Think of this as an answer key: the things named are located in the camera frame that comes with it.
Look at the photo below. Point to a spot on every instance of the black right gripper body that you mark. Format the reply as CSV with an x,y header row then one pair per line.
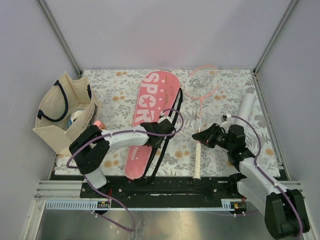
x,y
219,139

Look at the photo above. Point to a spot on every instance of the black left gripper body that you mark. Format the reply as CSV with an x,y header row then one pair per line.
x,y
159,143

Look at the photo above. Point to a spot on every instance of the white shuttlecock tube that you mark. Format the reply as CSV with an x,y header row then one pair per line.
x,y
246,106

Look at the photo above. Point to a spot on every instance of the pink racket cover bag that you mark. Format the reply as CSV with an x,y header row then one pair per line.
x,y
159,90

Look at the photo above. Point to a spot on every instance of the pink racket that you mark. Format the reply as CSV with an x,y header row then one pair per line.
x,y
202,83

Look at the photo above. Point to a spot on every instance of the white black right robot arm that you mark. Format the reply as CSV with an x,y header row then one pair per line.
x,y
283,209

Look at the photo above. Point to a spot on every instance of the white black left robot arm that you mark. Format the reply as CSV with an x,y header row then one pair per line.
x,y
90,148

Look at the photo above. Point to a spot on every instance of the peach drink bottle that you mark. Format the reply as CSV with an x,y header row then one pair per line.
x,y
100,125

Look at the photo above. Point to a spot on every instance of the white blue item in tote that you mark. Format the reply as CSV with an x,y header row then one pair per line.
x,y
73,117

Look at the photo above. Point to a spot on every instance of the cream canvas tote bag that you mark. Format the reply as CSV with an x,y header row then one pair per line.
x,y
66,96

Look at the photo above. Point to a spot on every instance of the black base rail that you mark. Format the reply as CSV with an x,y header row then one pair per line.
x,y
167,193

